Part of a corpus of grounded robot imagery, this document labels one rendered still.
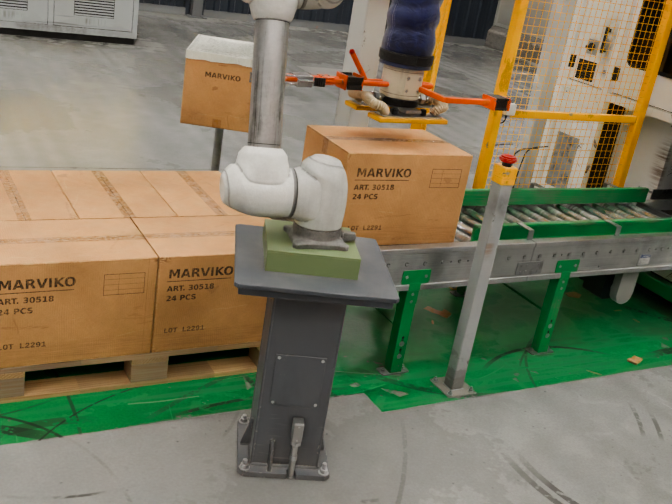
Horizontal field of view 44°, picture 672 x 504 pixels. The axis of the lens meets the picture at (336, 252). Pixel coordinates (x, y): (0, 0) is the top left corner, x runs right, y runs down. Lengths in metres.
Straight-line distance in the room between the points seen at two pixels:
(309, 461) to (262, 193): 0.98
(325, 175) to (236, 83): 2.13
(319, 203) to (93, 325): 1.04
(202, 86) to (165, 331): 1.77
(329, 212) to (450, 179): 1.09
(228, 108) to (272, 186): 2.16
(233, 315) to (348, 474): 0.79
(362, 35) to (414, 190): 1.27
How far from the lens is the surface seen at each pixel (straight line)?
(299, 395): 2.78
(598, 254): 4.11
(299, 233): 2.59
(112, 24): 10.56
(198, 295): 3.20
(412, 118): 3.42
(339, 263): 2.55
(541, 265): 3.87
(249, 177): 2.47
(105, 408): 3.19
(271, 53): 2.51
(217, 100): 4.61
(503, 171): 3.25
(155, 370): 3.30
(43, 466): 2.92
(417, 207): 3.50
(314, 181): 2.52
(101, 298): 3.09
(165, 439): 3.04
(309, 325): 2.66
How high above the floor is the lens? 1.76
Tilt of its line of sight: 21 degrees down
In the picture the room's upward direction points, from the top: 10 degrees clockwise
